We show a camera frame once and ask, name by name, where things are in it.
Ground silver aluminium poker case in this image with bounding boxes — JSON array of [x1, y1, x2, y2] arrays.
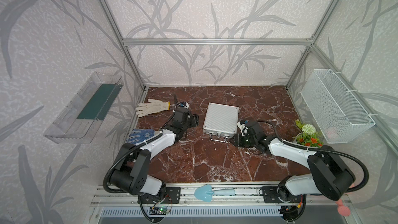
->
[[203, 103, 239, 143]]

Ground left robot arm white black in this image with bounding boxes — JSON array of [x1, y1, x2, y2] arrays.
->
[[103, 96, 199, 201]]

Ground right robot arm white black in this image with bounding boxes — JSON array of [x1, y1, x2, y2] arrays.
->
[[232, 120, 370, 202]]

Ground white work glove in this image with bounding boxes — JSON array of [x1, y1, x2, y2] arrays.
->
[[135, 99, 171, 118]]

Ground blue patterned work glove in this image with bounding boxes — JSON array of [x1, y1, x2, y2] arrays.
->
[[126, 129, 155, 145]]

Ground artificial flower pot plant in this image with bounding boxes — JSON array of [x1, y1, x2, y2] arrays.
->
[[295, 119, 324, 148]]

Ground left green circuit board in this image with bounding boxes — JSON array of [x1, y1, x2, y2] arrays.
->
[[150, 206, 172, 216]]

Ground pink watering can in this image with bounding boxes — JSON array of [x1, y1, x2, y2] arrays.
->
[[335, 199, 351, 217]]

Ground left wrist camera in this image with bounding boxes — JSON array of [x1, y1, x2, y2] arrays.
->
[[178, 102, 189, 109]]

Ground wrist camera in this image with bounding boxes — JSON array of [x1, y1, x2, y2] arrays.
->
[[178, 102, 189, 109], [237, 120, 248, 136]]

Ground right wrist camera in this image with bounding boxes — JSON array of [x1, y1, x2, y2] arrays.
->
[[237, 120, 248, 136]]

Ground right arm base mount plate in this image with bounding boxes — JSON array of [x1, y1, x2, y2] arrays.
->
[[258, 186, 303, 204]]

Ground aluminium frame front rail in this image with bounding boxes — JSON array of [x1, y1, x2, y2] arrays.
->
[[90, 181, 352, 207]]

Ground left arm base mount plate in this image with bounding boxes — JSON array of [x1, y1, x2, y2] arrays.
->
[[138, 187, 181, 204]]

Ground right circuit board with wires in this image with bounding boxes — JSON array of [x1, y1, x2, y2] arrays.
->
[[279, 205, 305, 223]]

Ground white wire mesh basket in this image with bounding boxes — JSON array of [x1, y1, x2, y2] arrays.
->
[[301, 69, 375, 144]]

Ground clear plastic wall shelf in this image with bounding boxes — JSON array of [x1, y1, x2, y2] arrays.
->
[[44, 72, 124, 144]]

